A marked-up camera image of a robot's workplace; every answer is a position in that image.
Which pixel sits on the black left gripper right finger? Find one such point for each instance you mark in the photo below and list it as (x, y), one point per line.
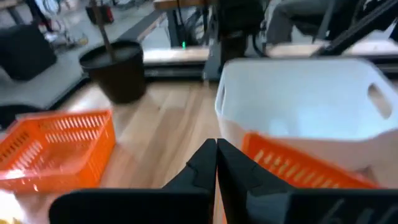
(273, 205)

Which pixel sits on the white plastic storage bin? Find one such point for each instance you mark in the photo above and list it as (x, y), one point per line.
(295, 105)

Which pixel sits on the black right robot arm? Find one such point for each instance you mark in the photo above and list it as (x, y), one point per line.
(239, 18)

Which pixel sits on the black box-shaped object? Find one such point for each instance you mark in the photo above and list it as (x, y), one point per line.
(25, 53)

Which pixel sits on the orange slotted plastic basket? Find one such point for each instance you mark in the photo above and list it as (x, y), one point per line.
(295, 169)
(62, 155)

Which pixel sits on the artificial tree in black pot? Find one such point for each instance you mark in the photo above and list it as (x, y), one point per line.
(118, 74)

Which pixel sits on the black diagonal frame strut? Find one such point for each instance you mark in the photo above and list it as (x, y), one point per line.
(351, 31)

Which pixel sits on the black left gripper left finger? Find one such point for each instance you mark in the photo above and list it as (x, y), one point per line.
(161, 207)

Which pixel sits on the person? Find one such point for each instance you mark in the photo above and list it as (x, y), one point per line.
(295, 15)

